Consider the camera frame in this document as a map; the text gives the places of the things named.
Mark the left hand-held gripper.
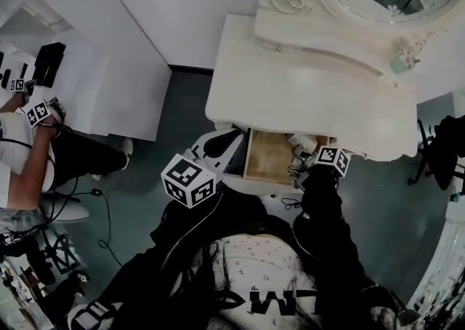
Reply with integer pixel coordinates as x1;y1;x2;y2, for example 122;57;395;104
161;129;244;209

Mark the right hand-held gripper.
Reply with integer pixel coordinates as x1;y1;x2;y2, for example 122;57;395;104
299;145;352;191

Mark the white hair dryer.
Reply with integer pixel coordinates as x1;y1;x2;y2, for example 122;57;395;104
285;133;318;162

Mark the large white wooden drawer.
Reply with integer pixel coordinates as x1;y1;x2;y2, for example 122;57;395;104
242;127;341;187

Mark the person's left forearm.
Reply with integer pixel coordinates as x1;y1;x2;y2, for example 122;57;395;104
159;181;277;249

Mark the person's right forearm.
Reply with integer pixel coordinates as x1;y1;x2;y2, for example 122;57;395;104
292;166;352;267

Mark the white dressing table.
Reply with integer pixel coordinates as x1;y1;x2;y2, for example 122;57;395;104
204;14;419;163

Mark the black office chair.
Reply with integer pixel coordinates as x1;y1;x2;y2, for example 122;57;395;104
408;115;465;192

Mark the person's torso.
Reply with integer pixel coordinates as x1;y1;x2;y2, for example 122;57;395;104
119;182;404;330

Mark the white cubby shelf unit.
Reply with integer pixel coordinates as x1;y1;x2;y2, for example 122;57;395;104
0;0;112;135

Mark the white stool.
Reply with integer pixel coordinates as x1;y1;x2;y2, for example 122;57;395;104
39;193;91;222

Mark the black box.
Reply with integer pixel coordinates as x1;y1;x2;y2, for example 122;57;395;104
33;41;67;86

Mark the short black cable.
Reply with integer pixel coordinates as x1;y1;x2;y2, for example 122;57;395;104
281;195;306;212

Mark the oval mirror with ornate frame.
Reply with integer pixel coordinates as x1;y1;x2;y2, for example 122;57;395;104
253;0;465;84

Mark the long black floor cable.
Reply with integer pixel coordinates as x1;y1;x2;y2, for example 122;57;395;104
90;188;125;268

